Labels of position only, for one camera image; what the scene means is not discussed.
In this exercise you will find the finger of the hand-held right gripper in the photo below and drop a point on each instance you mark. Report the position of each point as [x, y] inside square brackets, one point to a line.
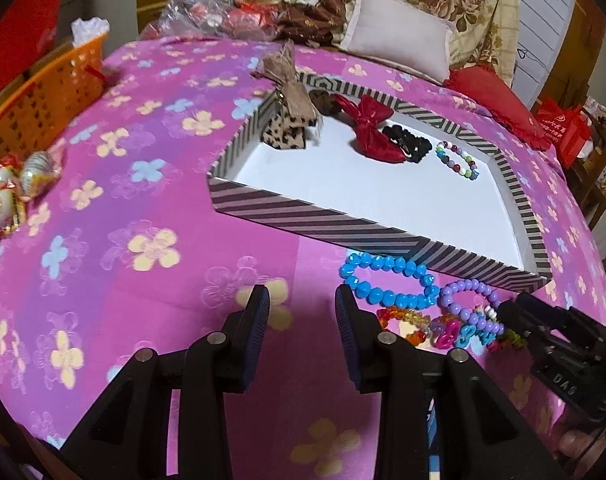
[514, 322]
[543, 305]

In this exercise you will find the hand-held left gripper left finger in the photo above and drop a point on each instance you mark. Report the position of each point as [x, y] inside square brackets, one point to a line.
[255, 340]

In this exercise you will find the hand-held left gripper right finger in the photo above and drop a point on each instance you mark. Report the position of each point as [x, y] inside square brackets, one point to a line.
[348, 345]

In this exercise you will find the striped cardboard box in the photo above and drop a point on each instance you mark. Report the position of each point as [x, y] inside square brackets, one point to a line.
[383, 200]

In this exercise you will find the black scrunchie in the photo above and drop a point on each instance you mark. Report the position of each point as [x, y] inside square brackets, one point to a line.
[408, 142]

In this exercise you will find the leopard print bow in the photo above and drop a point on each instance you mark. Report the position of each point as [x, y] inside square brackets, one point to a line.
[283, 130]

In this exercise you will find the red ribbon bow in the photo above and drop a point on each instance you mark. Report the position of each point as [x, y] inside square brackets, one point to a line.
[373, 127]

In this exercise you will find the brown burlap bow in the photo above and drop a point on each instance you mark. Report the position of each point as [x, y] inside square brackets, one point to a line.
[288, 80]

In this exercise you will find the person's right hand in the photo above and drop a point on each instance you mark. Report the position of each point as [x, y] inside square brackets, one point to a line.
[578, 447]

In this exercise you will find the red shopping bag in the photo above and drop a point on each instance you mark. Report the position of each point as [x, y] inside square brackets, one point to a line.
[563, 130]

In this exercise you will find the pink floral bedsheet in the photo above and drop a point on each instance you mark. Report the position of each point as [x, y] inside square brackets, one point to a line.
[158, 160]

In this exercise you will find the red frilled pillow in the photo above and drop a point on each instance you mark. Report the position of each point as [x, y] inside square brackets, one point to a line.
[488, 95]

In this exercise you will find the shiny wrapped candy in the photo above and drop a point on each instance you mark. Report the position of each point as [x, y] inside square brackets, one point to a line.
[0, 179]
[3, 210]
[38, 172]

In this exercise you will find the white pillow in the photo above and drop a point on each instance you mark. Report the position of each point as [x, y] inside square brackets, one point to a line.
[398, 35]

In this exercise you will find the cream floral quilt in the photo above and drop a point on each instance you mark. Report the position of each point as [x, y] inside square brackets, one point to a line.
[463, 0]

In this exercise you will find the orange plastic basket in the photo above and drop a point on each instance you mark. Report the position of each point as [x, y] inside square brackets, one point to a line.
[48, 90]

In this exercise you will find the brown patterned cloth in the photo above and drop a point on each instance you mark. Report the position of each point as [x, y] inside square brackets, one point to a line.
[313, 20]

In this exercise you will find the pile of clear plastic bags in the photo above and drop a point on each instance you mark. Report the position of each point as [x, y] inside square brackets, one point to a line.
[193, 10]

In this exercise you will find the white plastic bag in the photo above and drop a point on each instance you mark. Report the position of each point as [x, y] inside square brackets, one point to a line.
[88, 27]

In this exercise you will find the red plastic chair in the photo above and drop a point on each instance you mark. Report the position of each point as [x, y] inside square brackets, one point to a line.
[23, 20]

